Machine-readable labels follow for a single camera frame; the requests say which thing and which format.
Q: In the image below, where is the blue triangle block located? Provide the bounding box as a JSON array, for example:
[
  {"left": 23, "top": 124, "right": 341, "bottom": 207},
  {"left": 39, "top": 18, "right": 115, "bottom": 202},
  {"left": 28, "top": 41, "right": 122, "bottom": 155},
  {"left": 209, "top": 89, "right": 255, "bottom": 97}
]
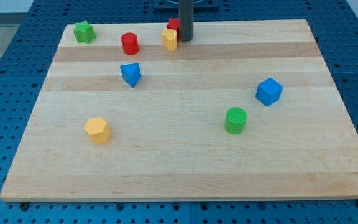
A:
[{"left": 120, "top": 63, "right": 141, "bottom": 88}]

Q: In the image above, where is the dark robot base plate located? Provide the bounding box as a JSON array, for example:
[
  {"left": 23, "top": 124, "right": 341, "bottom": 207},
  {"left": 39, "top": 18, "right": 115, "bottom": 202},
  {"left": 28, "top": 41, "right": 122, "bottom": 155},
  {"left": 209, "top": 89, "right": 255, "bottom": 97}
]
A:
[{"left": 150, "top": 0, "right": 219, "bottom": 12}]

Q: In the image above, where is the yellow hexagon block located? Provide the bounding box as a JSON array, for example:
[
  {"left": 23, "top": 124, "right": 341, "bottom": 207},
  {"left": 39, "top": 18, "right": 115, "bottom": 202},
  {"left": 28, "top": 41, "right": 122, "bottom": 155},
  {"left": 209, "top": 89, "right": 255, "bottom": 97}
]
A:
[{"left": 84, "top": 117, "right": 111, "bottom": 145}]

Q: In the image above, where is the wooden board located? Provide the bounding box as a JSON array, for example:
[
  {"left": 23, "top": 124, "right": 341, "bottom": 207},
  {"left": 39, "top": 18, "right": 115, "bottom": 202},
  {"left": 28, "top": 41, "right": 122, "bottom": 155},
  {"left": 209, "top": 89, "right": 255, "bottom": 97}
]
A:
[{"left": 0, "top": 19, "right": 358, "bottom": 202}]

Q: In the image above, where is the green star block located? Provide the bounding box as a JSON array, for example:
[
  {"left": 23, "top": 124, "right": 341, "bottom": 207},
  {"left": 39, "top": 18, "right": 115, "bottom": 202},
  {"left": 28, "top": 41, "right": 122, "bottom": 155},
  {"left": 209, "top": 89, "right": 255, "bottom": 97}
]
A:
[{"left": 73, "top": 20, "right": 96, "bottom": 44}]

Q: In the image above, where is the green cylinder block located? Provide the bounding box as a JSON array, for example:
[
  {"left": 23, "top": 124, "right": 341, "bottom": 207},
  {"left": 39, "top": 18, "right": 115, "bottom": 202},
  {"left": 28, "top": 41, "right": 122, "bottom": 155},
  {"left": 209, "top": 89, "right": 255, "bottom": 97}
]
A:
[{"left": 224, "top": 107, "right": 247, "bottom": 134}]

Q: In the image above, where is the red cylinder block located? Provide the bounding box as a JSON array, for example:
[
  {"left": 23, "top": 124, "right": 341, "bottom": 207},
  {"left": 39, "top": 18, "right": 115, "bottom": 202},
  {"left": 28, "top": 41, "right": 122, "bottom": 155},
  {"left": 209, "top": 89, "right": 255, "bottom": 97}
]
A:
[{"left": 121, "top": 32, "right": 140, "bottom": 55}]

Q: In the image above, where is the red block behind rod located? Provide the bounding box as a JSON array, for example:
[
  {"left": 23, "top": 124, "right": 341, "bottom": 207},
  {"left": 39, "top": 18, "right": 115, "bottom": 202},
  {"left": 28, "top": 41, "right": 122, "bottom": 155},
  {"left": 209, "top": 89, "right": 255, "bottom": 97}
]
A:
[{"left": 166, "top": 18, "right": 180, "bottom": 40}]

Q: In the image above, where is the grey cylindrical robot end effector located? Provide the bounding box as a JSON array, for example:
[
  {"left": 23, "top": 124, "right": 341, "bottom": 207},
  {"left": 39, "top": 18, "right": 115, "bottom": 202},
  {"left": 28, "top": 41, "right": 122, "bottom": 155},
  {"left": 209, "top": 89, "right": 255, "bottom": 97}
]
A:
[{"left": 178, "top": 0, "right": 194, "bottom": 42}]

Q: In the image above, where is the blue cube block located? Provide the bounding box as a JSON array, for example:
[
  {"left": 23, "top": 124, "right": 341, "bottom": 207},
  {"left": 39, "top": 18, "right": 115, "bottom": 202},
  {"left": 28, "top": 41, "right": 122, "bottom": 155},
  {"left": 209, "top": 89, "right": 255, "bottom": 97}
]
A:
[{"left": 255, "top": 77, "right": 283, "bottom": 106}]

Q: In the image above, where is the yellow heart block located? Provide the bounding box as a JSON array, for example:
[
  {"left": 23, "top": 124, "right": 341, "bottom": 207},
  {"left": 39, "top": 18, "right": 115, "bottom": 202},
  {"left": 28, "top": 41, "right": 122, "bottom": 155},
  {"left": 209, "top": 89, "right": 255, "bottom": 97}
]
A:
[{"left": 161, "top": 29, "right": 177, "bottom": 52}]

